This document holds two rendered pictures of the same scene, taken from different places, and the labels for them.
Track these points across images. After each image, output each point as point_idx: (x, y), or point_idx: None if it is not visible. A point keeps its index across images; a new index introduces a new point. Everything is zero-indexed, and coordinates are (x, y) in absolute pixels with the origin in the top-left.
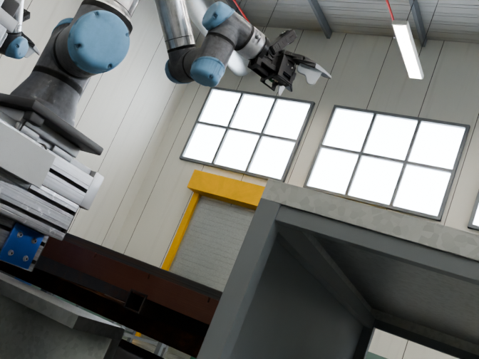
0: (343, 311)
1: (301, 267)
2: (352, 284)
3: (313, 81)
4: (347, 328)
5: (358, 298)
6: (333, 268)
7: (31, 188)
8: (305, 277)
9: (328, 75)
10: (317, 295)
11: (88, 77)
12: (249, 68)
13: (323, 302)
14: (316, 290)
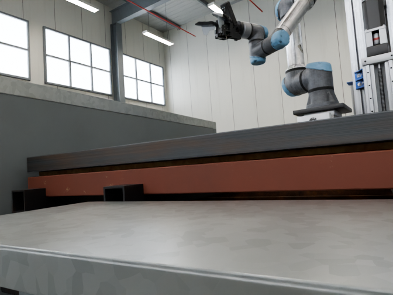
0: (92, 124)
1: (182, 132)
2: (90, 96)
3: (204, 33)
4: (54, 132)
5: (46, 93)
6: (145, 111)
7: None
8: (176, 134)
9: (197, 25)
10: (156, 136)
11: (302, 89)
12: (239, 38)
13: (143, 135)
14: (159, 133)
